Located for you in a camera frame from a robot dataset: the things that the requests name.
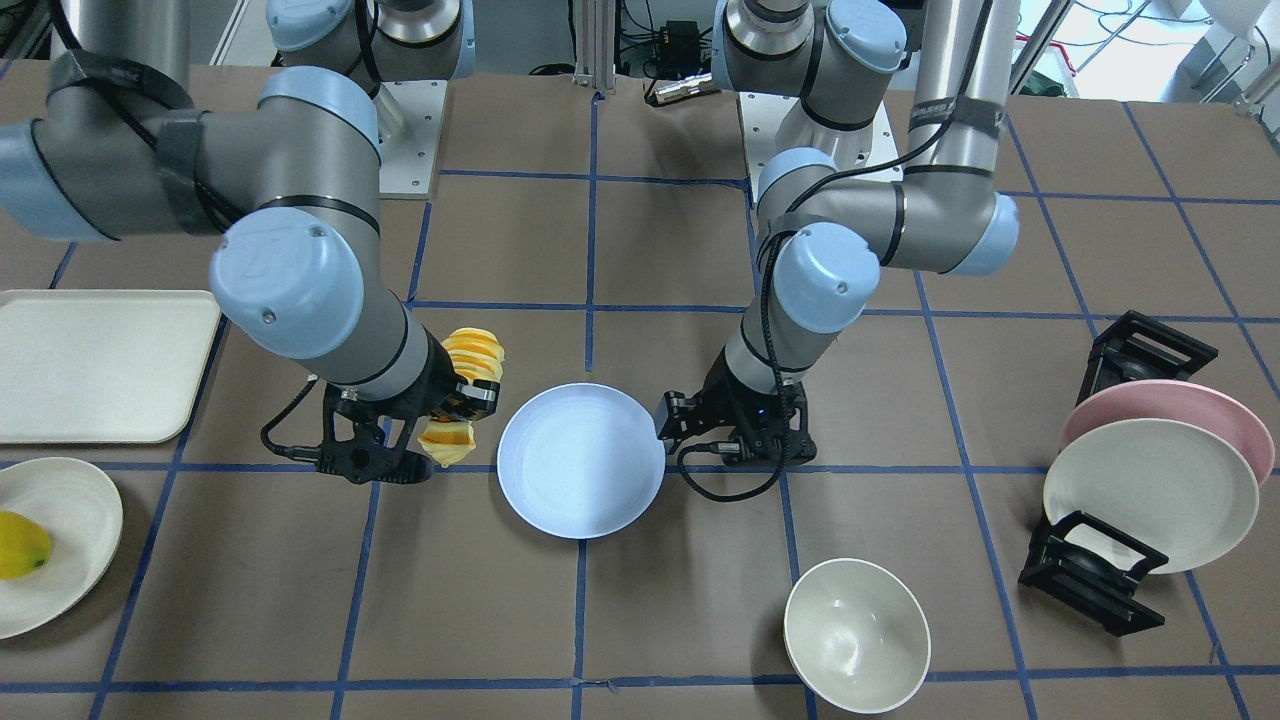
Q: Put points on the white rectangular tray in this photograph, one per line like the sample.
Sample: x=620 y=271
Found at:
x=102 y=367

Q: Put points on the blue plate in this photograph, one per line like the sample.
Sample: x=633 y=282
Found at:
x=580 y=461

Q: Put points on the white plate with lemon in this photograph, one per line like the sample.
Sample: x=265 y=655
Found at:
x=80 y=508

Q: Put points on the pink plate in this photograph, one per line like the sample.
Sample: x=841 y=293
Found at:
x=1184 y=401

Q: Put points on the striped bread loaf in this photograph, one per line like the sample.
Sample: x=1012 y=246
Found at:
x=477 y=356

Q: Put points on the yellow lemon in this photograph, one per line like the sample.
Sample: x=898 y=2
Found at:
x=25 y=546

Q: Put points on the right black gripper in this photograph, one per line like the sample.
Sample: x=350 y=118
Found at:
x=432 y=381

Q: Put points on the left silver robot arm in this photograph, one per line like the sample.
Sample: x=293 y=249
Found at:
x=828 y=226

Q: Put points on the aluminium frame post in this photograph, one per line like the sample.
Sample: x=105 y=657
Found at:
x=595 y=32

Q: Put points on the black dish rack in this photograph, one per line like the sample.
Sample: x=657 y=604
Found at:
x=1134 y=348

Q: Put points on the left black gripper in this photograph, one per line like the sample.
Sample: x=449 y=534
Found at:
x=722 y=396

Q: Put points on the cream plate in rack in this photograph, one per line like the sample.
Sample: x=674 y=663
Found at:
x=1181 y=490

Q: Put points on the cream bowl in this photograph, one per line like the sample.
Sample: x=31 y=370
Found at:
x=856 y=636

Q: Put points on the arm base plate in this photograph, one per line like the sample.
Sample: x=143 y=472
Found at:
x=410 y=118
x=772 y=124

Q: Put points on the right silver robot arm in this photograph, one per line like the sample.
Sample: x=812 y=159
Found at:
x=292 y=186

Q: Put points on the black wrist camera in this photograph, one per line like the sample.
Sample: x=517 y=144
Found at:
x=369 y=440

